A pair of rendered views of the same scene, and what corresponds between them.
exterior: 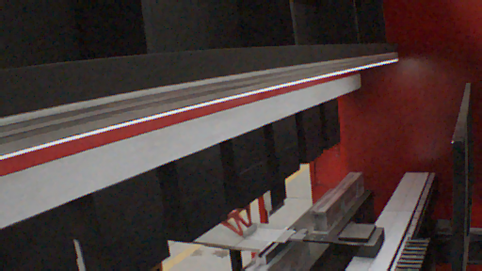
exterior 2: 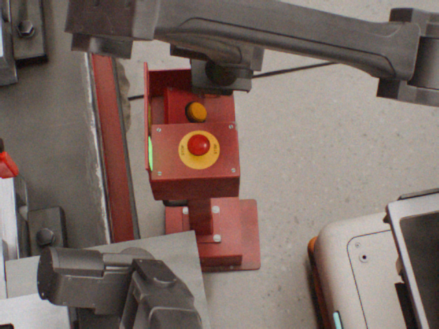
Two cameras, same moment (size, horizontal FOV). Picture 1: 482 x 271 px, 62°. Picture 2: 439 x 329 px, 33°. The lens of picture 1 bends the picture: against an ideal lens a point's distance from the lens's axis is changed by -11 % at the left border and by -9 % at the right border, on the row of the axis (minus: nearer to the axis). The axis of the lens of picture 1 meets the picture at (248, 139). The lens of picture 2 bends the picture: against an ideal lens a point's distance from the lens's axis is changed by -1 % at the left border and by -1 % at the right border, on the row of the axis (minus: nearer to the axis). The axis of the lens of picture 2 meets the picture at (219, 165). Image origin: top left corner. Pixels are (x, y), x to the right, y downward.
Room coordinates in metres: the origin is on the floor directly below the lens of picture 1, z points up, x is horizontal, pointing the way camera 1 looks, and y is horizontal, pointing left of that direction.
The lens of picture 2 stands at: (1.48, 0.09, 1.99)
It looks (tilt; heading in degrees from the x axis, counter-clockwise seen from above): 70 degrees down; 140
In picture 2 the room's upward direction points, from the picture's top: straight up
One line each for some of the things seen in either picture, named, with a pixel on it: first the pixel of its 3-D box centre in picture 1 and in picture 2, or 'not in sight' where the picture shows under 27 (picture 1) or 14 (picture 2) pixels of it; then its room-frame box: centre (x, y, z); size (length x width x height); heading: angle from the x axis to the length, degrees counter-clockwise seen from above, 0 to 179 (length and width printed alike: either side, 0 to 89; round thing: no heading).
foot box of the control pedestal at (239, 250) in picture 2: not in sight; (212, 230); (1.07, 0.41, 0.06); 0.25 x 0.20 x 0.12; 53
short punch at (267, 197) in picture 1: (275, 195); not in sight; (1.19, -0.06, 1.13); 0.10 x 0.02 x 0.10; 150
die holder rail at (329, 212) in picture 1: (340, 200); not in sight; (1.66, -0.33, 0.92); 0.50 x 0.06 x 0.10; 150
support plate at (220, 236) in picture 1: (235, 234); (108, 310); (1.26, 0.07, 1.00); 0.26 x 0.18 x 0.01; 60
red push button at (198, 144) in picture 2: not in sight; (199, 147); (1.09, 0.36, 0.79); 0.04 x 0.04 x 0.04
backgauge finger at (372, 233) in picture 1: (332, 237); not in sight; (1.11, -0.20, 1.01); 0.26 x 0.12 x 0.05; 60
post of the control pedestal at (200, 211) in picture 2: not in sight; (198, 192); (1.05, 0.38, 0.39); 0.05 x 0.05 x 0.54; 53
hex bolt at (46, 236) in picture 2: not in sight; (44, 237); (1.09, 0.06, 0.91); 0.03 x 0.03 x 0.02
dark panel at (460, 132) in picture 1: (467, 175); not in sight; (1.13, -0.61, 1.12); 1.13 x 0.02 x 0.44; 150
